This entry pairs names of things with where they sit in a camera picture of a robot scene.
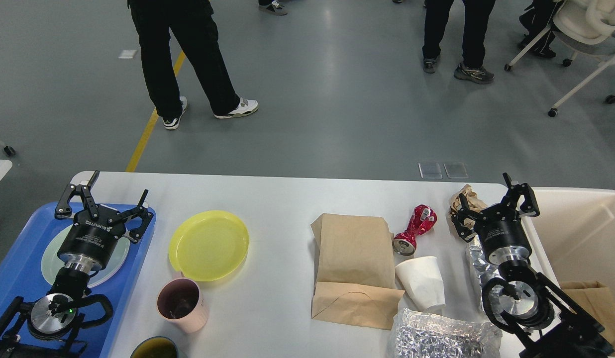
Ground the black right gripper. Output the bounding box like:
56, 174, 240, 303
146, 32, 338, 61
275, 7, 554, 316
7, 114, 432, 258
454, 173, 540, 265

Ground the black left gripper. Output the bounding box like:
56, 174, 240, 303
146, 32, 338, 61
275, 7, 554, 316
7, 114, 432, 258
54, 171, 154, 271

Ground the yellow plastic plate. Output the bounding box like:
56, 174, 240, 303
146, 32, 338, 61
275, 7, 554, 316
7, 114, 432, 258
168, 210, 250, 282

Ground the pink ribbed mug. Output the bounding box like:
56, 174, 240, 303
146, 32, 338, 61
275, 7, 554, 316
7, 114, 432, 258
156, 272, 209, 334

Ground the teal mug yellow inside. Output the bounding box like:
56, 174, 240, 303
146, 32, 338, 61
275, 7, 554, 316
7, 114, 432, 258
130, 336, 188, 358

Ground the crumpled foil under arm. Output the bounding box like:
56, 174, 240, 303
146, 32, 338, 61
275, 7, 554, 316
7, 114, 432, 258
465, 235, 504, 320

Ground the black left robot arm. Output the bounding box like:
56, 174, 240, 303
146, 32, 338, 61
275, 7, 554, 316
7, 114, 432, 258
0, 172, 155, 358

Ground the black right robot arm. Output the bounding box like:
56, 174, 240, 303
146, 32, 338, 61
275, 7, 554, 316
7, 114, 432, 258
449, 173, 614, 358

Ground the crumpled brown paper ball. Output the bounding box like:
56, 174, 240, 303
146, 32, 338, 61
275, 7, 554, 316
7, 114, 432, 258
447, 184, 487, 242

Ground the pale green plate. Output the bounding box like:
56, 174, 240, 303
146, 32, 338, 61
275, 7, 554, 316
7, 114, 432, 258
40, 226, 130, 288

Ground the floor outlet cover right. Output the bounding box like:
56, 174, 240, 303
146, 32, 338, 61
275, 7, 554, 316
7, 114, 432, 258
443, 162, 469, 179

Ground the floor outlet cover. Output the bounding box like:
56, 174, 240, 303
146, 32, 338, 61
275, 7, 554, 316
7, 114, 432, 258
443, 162, 469, 179
417, 162, 443, 179

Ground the crushed red soda can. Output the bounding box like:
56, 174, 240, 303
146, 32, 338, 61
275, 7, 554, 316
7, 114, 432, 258
392, 204, 437, 256

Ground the beige plastic bin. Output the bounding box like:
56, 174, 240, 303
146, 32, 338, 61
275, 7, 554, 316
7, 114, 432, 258
532, 186, 615, 298

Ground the floor outlet cover left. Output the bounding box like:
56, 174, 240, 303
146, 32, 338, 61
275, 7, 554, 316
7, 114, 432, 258
417, 162, 443, 179

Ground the blue plastic tray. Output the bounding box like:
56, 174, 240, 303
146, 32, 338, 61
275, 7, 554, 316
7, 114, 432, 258
0, 201, 157, 358

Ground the white paper cup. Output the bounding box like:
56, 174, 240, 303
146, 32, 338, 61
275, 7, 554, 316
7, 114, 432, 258
395, 256, 446, 313

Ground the chair caster at left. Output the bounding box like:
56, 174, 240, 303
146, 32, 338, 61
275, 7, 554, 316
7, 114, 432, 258
0, 140, 16, 157

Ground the brown paper bag in bin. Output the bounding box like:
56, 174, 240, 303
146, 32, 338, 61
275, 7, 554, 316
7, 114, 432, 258
559, 281, 615, 344

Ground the crumpled foil sheet front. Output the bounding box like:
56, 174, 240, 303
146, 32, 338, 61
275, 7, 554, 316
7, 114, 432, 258
387, 308, 503, 358

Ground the seated person in black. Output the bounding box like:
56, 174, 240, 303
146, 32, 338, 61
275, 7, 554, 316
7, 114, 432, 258
518, 0, 562, 59

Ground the person in grey sneakers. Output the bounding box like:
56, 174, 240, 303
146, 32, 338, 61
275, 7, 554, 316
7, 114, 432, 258
421, 0, 497, 85

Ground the white office chair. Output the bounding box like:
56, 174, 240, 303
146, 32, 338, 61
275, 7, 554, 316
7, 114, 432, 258
505, 0, 615, 117

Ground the person in white sneakers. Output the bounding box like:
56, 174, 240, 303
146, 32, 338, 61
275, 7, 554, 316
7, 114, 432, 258
126, 0, 258, 131

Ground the distant grey shoe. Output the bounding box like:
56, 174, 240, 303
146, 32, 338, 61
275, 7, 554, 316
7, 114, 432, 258
258, 0, 288, 16

